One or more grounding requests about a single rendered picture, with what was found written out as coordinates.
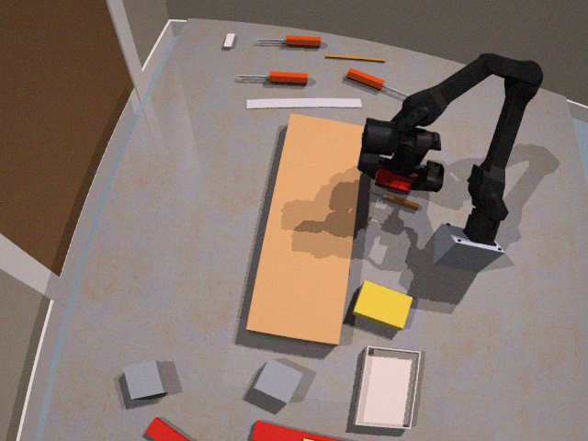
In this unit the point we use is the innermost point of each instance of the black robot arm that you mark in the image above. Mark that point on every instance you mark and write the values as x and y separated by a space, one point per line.
522 79

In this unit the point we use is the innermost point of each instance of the white flat strip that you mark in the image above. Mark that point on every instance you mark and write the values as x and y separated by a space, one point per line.
303 102

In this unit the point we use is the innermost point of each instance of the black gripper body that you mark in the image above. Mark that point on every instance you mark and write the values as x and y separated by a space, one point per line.
433 172

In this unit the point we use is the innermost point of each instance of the orange long thin bar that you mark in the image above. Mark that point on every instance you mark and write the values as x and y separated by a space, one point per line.
353 58

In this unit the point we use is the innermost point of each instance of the orange rectangular floor panel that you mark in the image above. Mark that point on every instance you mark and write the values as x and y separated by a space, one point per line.
301 282

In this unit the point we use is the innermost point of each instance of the yellow rectangular block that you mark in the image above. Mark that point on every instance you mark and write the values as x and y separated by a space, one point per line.
382 305

